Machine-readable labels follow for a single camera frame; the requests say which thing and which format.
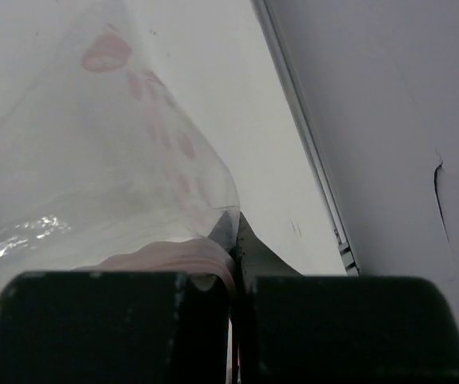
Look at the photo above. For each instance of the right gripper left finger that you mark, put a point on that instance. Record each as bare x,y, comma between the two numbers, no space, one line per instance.
163,319

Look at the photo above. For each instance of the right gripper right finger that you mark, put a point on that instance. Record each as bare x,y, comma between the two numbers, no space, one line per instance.
339,329

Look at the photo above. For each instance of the clear zip top bag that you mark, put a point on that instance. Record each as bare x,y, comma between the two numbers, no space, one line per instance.
101,169

